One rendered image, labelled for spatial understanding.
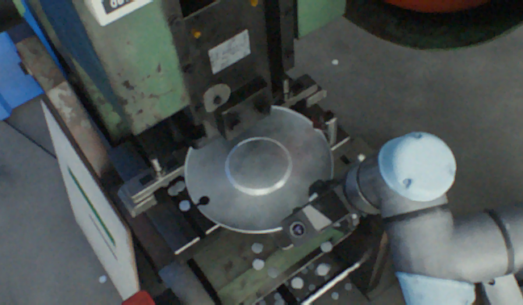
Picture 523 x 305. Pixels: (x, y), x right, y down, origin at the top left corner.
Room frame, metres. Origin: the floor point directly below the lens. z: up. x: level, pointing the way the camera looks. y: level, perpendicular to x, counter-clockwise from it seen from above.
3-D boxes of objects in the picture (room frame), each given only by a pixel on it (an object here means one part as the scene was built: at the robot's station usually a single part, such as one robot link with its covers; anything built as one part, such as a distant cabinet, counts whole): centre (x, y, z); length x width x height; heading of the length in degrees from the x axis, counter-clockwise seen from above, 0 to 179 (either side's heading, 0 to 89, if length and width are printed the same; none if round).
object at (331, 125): (0.65, -0.14, 0.75); 0.03 x 0.03 x 0.10; 30
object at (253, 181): (0.56, 0.01, 0.78); 0.29 x 0.29 x 0.01
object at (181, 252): (0.68, 0.07, 0.68); 0.45 x 0.30 x 0.06; 120
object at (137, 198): (0.59, 0.22, 0.76); 0.17 x 0.06 x 0.10; 120
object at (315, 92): (0.76, -0.08, 0.76); 0.17 x 0.06 x 0.10; 120
